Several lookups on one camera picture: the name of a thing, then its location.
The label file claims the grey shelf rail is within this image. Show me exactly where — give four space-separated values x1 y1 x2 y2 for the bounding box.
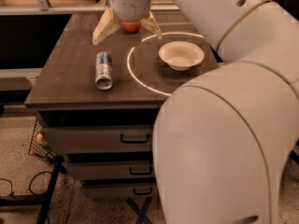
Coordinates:
0 0 181 17

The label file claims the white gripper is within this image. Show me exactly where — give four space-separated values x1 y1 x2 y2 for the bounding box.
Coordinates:
93 0 163 45

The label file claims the grey drawer cabinet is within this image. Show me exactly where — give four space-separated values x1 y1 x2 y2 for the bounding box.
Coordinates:
25 12 218 186

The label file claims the silver blue redbull can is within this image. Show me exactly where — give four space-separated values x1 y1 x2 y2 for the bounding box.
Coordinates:
95 51 113 91

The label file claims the black floor cable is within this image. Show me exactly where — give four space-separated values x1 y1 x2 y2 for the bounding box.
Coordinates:
0 171 53 198

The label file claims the bottom grey drawer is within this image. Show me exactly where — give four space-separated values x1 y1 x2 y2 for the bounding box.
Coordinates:
81 182 158 199

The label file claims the top grey drawer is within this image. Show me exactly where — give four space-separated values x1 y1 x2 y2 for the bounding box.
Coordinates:
41 125 152 154

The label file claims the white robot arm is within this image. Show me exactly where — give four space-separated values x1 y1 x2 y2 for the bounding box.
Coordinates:
152 0 299 224

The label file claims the small orange ball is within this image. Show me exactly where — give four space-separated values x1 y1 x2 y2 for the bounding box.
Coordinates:
36 133 45 143

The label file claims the red apple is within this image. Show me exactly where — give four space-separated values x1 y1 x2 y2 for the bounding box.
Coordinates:
122 21 141 33

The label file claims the black metal stand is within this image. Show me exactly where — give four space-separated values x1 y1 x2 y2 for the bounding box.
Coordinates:
0 156 65 224

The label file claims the middle grey drawer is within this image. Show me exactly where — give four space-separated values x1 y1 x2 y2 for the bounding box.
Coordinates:
65 161 154 180

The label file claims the black wire basket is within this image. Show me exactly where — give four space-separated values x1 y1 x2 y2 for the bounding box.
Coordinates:
28 121 56 164

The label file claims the grey drawer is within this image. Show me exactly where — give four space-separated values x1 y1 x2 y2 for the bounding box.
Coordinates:
41 125 152 154
81 182 158 199
65 161 154 180

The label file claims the white paper bowl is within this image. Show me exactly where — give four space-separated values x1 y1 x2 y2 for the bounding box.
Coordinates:
159 41 205 71

